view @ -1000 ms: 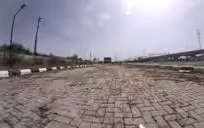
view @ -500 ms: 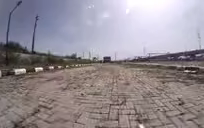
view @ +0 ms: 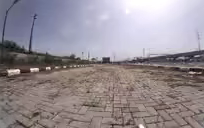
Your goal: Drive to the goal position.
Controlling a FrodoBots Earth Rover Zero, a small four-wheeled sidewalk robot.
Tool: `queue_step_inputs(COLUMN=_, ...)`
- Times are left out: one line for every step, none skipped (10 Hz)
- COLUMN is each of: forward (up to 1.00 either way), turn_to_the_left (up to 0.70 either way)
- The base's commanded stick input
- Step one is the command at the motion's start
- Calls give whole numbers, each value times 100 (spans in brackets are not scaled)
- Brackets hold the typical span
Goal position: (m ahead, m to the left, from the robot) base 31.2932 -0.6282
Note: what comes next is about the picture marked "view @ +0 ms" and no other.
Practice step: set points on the dark distant building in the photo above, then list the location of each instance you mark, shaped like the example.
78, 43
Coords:
106, 60

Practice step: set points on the grey brick paved path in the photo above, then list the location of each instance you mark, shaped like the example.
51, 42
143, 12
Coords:
103, 96

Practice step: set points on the robot's own part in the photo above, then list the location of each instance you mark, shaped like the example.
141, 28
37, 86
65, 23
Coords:
141, 126

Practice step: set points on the dark utility pole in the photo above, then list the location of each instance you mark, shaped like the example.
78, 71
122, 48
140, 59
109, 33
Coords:
31, 31

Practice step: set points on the long overpass bridge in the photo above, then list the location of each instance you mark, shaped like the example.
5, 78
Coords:
183, 56

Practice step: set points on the green bushy embankment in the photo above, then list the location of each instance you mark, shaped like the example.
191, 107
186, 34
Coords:
20, 56

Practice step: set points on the grey asphalt road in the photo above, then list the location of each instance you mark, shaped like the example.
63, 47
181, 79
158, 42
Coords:
186, 64

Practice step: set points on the black and white kerb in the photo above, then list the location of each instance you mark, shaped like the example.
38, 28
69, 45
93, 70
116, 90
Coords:
13, 71

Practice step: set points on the tall distant mast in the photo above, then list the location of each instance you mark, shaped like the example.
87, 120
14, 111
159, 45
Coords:
199, 40

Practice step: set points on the curved street lamp pole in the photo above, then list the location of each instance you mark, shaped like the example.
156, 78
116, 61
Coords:
4, 23

